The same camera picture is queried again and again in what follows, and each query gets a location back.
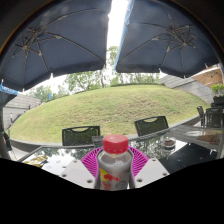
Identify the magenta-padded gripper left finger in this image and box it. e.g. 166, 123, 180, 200
59, 146, 101, 190

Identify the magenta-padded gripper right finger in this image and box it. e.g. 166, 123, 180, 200
127, 146, 171, 190

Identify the red-capped drink bottle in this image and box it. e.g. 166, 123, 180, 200
96, 134, 135, 192

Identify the round ashtray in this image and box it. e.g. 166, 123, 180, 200
162, 137, 177, 150

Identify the dark mesh-back chair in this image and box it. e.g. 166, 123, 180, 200
61, 125, 102, 147
133, 115, 170, 137

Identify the yellow crumpled bag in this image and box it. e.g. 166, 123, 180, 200
22, 154, 49, 168

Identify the group of dark chairs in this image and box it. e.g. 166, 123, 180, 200
196, 105, 224, 129

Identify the planter with green plant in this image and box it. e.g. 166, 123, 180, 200
210, 83, 224, 106

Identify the blue-trimmed navy patio umbrella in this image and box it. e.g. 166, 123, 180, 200
0, 79, 19, 98

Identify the beige patio umbrella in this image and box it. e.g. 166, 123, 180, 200
191, 64, 224, 88

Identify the large navy patio umbrella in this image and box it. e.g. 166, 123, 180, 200
0, 0, 113, 92

